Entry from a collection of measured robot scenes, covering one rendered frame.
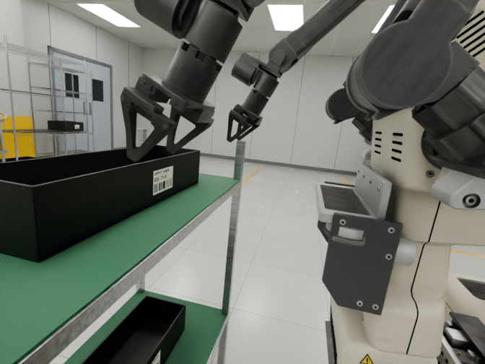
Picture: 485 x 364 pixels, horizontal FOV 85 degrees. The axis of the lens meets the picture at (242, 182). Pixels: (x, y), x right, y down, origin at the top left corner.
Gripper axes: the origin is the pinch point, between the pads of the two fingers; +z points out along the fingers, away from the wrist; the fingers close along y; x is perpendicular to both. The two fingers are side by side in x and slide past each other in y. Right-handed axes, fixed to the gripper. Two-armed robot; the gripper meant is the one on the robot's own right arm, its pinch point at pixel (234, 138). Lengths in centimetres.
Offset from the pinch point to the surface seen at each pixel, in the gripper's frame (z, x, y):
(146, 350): 78, 13, 9
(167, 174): 15.1, -7.4, 15.1
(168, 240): 15.9, 6.8, 36.0
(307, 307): 84, 83, -86
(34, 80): 183, -460, -341
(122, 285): 17, 7, 49
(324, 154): 28, 92, -688
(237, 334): 101, 48, -47
